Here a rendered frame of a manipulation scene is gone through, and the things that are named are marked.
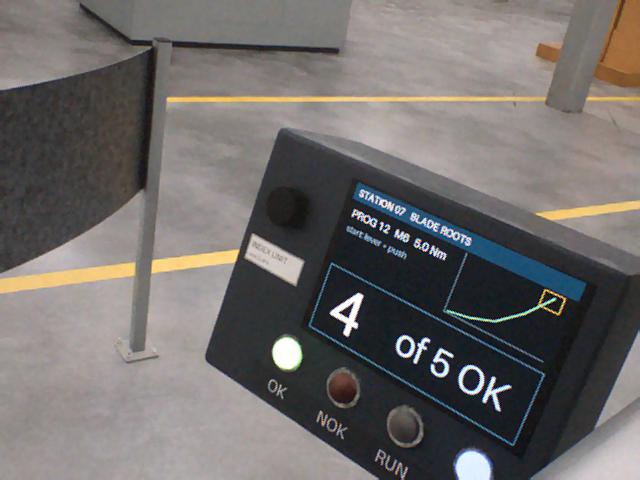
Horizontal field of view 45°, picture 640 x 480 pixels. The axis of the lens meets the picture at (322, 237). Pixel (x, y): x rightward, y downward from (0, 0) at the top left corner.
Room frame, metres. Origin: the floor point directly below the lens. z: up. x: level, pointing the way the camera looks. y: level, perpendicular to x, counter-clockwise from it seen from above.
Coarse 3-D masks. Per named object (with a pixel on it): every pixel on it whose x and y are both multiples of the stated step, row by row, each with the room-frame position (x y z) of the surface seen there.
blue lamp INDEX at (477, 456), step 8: (464, 448) 0.38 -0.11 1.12; (472, 448) 0.37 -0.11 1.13; (480, 448) 0.37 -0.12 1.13; (456, 456) 0.38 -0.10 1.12; (464, 456) 0.37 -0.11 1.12; (472, 456) 0.37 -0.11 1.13; (480, 456) 0.37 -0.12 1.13; (488, 456) 0.37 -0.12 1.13; (456, 464) 0.37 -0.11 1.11; (464, 464) 0.37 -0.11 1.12; (472, 464) 0.37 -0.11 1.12; (480, 464) 0.36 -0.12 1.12; (488, 464) 0.37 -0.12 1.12; (456, 472) 0.37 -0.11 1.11; (464, 472) 0.37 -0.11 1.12; (472, 472) 0.36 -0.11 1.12; (480, 472) 0.36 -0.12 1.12; (488, 472) 0.36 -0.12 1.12
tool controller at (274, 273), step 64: (320, 192) 0.49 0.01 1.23; (384, 192) 0.47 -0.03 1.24; (448, 192) 0.46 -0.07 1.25; (256, 256) 0.50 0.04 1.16; (320, 256) 0.47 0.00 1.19; (384, 256) 0.45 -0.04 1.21; (448, 256) 0.43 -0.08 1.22; (512, 256) 0.41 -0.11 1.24; (576, 256) 0.40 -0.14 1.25; (256, 320) 0.48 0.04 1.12; (384, 320) 0.43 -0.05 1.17; (448, 320) 0.41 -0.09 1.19; (512, 320) 0.40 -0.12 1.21; (576, 320) 0.38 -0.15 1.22; (256, 384) 0.46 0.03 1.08; (320, 384) 0.44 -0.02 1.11; (384, 384) 0.42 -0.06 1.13; (448, 384) 0.40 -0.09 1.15; (512, 384) 0.38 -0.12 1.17; (576, 384) 0.37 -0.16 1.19; (384, 448) 0.40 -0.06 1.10; (448, 448) 0.38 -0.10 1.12; (512, 448) 0.37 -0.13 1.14
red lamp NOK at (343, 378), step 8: (344, 368) 0.43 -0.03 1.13; (336, 376) 0.43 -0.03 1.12; (344, 376) 0.42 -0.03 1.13; (352, 376) 0.43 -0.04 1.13; (328, 384) 0.43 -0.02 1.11; (336, 384) 0.42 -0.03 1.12; (344, 384) 0.42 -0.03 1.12; (352, 384) 0.42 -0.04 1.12; (360, 384) 0.42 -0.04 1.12; (328, 392) 0.43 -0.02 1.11; (336, 392) 0.42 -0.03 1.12; (344, 392) 0.42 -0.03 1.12; (352, 392) 0.42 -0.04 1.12; (360, 392) 0.42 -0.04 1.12; (336, 400) 0.42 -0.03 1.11; (344, 400) 0.42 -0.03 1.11; (352, 400) 0.42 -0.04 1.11
